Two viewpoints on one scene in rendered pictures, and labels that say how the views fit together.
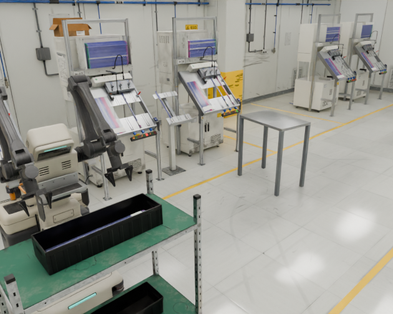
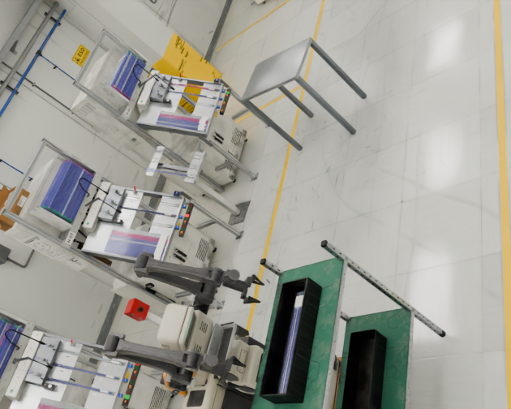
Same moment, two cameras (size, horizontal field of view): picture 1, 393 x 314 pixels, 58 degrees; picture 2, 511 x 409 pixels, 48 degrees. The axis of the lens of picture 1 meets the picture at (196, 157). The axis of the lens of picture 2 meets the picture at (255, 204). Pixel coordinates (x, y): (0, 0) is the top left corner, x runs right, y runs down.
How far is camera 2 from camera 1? 1.07 m
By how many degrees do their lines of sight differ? 9
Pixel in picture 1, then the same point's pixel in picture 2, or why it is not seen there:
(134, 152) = (191, 240)
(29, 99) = (38, 305)
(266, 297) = (443, 236)
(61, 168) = (203, 333)
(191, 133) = (212, 160)
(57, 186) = (216, 347)
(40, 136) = (170, 331)
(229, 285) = (406, 260)
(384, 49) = not seen: outside the picture
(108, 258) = (321, 350)
